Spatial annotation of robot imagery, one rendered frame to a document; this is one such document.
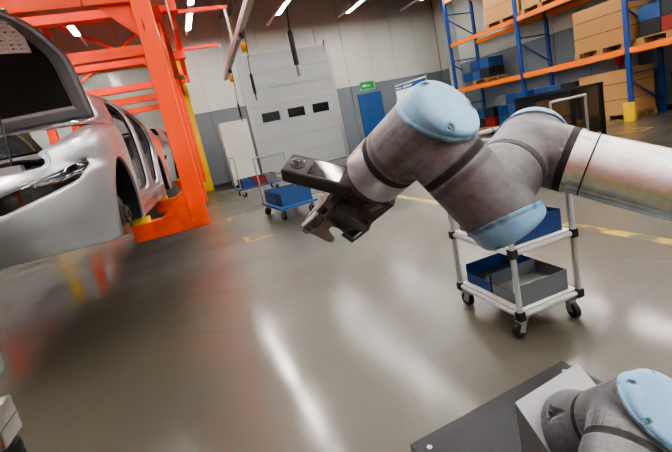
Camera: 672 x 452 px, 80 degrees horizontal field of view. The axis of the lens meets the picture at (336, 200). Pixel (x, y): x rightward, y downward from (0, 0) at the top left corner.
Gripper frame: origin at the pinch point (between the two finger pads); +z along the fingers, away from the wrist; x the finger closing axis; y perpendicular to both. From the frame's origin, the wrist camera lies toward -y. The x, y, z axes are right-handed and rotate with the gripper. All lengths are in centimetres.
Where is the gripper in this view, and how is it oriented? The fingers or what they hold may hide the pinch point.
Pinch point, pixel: (304, 224)
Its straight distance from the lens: 73.6
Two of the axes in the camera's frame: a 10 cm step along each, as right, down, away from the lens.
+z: -4.7, 4.6, 7.6
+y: 8.0, 5.8, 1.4
